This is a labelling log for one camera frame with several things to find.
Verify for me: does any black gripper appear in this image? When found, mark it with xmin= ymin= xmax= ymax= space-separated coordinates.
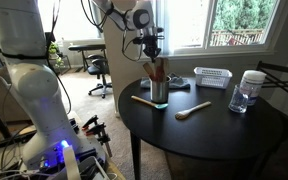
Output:
xmin=143 ymin=27 xmax=165 ymax=63

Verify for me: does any dark wooden spoon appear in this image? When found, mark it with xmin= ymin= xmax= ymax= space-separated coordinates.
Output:
xmin=142 ymin=62 xmax=157 ymax=82

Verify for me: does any steel utensil holder cup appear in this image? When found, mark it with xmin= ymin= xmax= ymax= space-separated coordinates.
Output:
xmin=149 ymin=75 xmax=172 ymax=104

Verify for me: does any light wooden spoon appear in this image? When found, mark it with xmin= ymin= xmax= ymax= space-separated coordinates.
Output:
xmin=174 ymin=101 xmax=213 ymax=121

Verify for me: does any blue grey cloth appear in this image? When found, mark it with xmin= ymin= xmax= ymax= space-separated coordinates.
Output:
xmin=140 ymin=73 xmax=191 ymax=90

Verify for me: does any black office chair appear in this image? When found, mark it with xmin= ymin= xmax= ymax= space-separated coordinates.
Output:
xmin=87 ymin=54 xmax=114 ymax=100

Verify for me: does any white plastic basket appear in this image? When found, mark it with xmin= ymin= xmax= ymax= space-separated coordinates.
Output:
xmin=193 ymin=66 xmax=233 ymax=90

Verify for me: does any black padded bench table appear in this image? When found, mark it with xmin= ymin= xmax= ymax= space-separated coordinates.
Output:
xmin=67 ymin=43 xmax=107 ymax=73

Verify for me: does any bright side window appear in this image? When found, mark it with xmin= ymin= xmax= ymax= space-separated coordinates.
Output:
xmin=37 ymin=0 xmax=102 ymax=43

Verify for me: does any white framed window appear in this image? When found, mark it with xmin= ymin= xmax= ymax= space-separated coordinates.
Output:
xmin=156 ymin=0 xmax=282 ymax=56

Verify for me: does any black orange bar clamp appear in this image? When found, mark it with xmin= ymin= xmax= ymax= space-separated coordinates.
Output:
xmin=84 ymin=122 xmax=106 ymax=138
xmin=97 ymin=131 xmax=114 ymax=158
xmin=81 ymin=114 xmax=100 ymax=131

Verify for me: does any clear glass mug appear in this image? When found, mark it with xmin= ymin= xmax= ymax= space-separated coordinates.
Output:
xmin=228 ymin=83 xmax=250 ymax=114

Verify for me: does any round black table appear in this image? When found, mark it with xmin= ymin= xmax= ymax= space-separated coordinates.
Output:
xmin=118 ymin=77 xmax=288 ymax=180

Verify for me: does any green potted plant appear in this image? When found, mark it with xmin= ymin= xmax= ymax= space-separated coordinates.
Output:
xmin=48 ymin=41 xmax=66 ymax=70

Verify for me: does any white bottle with blue label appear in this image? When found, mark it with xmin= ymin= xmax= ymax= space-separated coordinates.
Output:
xmin=239 ymin=69 xmax=267 ymax=107

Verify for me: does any wooden robot mounting table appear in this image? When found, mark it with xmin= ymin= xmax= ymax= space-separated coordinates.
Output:
xmin=0 ymin=111 xmax=127 ymax=180

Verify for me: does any black metal chair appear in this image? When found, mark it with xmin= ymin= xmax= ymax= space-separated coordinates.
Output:
xmin=255 ymin=60 xmax=288 ymax=138

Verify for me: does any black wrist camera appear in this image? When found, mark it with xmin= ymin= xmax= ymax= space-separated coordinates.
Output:
xmin=132 ymin=36 xmax=148 ymax=46

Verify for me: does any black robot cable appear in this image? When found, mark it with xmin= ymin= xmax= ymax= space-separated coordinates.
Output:
xmin=80 ymin=0 xmax=146 ymax=63

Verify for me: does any teal spatula with wooden handle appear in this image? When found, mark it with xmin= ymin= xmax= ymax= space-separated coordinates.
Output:
xmin=130 ymin=95 xmax=169 ymax=110

